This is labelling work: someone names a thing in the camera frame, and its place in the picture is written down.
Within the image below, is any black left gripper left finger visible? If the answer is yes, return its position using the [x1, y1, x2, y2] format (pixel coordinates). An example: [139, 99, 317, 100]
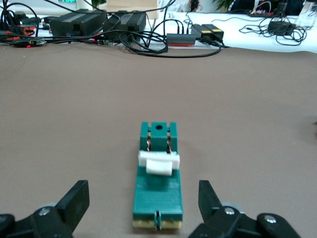
[0, 179, 90, 238]

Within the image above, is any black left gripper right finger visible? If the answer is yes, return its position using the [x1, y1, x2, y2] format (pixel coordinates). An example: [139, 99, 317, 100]
[188, 180, 302, 238]

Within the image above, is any green DIN rail terminal block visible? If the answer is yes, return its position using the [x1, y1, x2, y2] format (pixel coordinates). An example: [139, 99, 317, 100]
[132, 121, 184, 230]

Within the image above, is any small board with red light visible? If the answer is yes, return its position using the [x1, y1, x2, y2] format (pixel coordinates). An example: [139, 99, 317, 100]
[26, 39, 47, 48]

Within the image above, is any black box with yellow label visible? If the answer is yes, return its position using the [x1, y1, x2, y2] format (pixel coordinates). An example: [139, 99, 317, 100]
[205, 24, 225, 42]
[192, 24, 213, 40]

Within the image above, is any large black ribbed power supply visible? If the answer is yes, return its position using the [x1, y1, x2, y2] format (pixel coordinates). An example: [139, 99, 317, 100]
[49, 11, 107, 38]

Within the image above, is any orange black hand tool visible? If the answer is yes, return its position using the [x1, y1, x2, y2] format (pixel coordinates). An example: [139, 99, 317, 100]
[4, 23, 38, 42]

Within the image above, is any black power adapter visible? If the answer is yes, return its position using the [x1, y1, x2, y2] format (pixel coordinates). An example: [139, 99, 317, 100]
[268, 21, 297, 37]

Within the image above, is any clear plastic container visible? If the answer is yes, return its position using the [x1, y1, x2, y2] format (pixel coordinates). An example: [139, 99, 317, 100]
[294, 0, 317, 28]

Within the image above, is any black looped cable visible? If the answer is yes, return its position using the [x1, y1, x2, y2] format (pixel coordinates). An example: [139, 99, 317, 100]
[118, 32, 222, 59]

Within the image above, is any grey cable hub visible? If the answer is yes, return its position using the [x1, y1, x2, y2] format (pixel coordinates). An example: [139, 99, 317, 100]
[166, 33, 197, 47]

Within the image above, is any black tangled cable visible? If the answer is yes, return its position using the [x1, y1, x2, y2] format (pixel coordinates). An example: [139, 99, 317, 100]
[239, 14, 308, 47]

